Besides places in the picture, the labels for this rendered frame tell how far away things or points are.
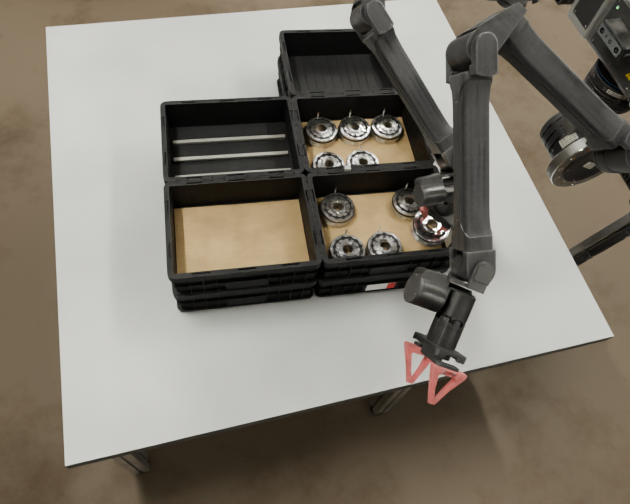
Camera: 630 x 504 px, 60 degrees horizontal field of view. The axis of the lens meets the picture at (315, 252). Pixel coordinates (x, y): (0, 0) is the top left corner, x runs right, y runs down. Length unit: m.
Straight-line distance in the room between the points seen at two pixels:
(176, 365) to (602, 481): 1.76
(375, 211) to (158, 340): 0.73
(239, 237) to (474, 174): 0.79
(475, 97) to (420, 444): 1.60
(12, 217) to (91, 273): 1.11
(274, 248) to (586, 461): 1.60
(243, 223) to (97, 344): 0.52
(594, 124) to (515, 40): 0.22
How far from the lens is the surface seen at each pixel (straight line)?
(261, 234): 1.59
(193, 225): 1.61
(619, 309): 2.93
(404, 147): 1.85
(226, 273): 1.42
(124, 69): 2.22
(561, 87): 1.11
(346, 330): 1.62
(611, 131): 1.17
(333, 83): 1.99
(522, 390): 2.54
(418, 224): 1.52
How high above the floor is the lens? 2.20
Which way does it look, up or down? 60 degrees down
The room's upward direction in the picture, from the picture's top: 13 degrees clockwise
